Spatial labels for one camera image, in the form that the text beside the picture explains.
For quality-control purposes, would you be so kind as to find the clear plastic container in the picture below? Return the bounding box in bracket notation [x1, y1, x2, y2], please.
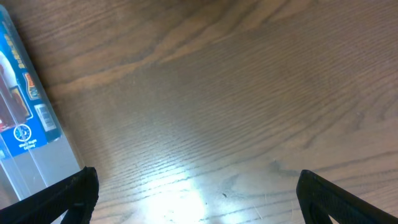
[1, 7, 81, 208]

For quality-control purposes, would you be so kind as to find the blue Kool Fever box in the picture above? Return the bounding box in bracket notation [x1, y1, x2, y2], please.
[1, 22, 61, 157]

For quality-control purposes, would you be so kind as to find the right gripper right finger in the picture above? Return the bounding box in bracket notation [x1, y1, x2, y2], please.
[296, 170, 397, 224]

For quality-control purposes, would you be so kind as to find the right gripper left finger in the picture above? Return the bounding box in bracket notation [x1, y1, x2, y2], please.
[1, 167, 99, 224]

